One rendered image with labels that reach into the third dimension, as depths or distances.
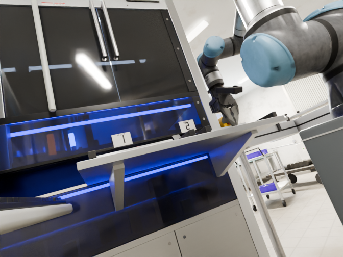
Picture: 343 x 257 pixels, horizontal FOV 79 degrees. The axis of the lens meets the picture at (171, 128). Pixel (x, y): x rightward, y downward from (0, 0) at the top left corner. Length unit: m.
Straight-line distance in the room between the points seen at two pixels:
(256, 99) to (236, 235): 8.01
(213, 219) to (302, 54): 0.79
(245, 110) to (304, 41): 8.59
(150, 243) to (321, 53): 0.84
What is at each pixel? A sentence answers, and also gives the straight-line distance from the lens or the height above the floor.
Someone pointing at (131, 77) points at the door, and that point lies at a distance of 1.14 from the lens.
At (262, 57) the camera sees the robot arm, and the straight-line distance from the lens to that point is 0.48.
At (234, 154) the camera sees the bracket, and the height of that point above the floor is 0.80.
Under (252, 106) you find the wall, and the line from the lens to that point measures 8.95.
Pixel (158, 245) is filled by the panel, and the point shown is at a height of 0.55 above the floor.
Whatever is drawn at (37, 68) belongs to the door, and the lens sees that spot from 1.17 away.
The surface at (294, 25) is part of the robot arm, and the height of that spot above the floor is 0.98.
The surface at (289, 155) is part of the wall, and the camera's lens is 8.60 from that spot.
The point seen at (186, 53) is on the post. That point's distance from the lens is 1.33.
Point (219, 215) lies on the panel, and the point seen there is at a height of 0.56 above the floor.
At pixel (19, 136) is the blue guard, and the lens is 1.03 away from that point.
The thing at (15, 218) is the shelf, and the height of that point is 0.79.
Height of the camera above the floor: 0.77
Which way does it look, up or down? 14 degrees up
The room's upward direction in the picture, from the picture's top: 18 degrees counter-clockwise
